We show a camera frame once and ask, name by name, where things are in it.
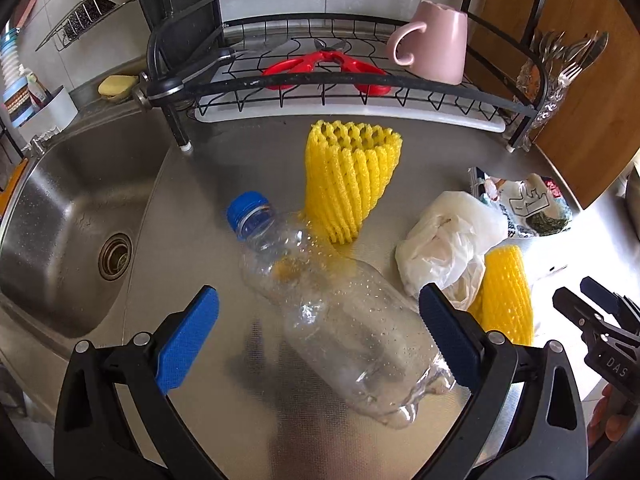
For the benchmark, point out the wooden cutting board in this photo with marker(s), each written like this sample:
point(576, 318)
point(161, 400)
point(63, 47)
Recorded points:
point(600, 125)

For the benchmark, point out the steel sink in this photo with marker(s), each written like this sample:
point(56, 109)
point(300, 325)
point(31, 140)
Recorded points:
point(65, 210)

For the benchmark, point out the white drip tray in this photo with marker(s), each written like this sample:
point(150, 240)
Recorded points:
point(350, 122)

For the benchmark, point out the yellow sponge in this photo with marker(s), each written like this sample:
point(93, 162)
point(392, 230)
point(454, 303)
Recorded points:
point(117, 87)

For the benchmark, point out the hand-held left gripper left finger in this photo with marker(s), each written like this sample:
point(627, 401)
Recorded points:
point(187, 340)

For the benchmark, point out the glass cutlery holder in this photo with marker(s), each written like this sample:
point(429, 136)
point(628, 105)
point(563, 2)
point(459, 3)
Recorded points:
point(542, 100)

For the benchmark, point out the white plastic bag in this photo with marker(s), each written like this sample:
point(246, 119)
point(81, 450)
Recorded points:
point(445, 240)

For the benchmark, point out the red scissors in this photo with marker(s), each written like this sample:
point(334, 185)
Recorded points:
point(295, 67)

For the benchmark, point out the seaweed snack wrapper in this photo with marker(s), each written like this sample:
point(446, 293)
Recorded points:
point(530, 200)

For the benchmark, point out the bunch of metal cutlery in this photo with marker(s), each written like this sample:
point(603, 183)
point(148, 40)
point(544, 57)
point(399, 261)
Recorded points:
point(565, 52)

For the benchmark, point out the white cup holder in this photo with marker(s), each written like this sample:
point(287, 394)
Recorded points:
point(50, 107)

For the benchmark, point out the pink mug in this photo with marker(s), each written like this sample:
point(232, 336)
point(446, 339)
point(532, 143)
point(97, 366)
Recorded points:
point(440, 40)

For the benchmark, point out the yellow foam fruit net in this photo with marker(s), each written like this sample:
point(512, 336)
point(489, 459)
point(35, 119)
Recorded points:
point(350, 185)
point(507, 290)

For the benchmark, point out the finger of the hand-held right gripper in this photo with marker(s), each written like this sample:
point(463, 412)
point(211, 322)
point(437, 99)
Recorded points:
point(575, 310)
point(600, 295)

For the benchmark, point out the clear plastic bottle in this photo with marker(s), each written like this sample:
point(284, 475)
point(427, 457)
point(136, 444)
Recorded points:
point(340, 330)

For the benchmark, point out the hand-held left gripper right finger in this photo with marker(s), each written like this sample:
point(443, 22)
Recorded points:
point(447, 335)

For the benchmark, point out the orange rag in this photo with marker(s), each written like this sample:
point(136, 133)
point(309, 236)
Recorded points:
point(12, 177)

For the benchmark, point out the person's right hand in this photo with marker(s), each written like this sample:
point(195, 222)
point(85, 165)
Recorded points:
point(607, 420)

